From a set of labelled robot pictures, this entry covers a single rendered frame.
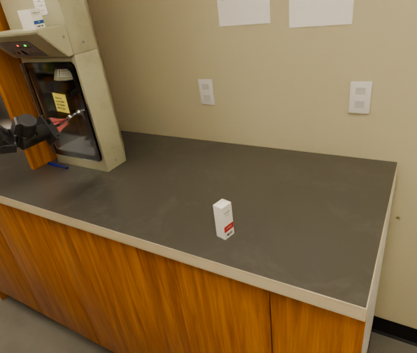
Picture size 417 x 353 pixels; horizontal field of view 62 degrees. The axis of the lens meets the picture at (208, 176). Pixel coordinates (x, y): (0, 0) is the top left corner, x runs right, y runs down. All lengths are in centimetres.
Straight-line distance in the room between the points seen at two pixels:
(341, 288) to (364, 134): 70
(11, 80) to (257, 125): 103
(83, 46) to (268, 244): 95
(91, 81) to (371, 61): 100
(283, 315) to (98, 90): 103
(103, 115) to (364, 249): 105
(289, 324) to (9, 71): 139
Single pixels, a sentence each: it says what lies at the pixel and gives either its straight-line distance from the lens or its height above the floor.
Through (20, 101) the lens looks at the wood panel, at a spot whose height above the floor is 124.
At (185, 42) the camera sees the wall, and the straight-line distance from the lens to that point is 158.
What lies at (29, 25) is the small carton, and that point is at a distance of 139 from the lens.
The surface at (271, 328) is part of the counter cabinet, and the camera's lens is 106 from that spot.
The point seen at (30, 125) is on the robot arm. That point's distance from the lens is 130.
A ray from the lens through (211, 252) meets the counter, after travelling 96.
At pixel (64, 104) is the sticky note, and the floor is 123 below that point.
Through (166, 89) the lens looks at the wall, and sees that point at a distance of 170.
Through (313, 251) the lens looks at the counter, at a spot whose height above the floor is 94.
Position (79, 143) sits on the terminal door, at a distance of 153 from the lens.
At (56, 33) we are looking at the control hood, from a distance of 134.
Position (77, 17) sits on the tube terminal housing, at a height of 152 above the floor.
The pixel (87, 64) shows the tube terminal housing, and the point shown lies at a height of 137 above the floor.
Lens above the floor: 157
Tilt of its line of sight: 29 degrees down
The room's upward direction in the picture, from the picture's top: 8 degrees counter-clockwise
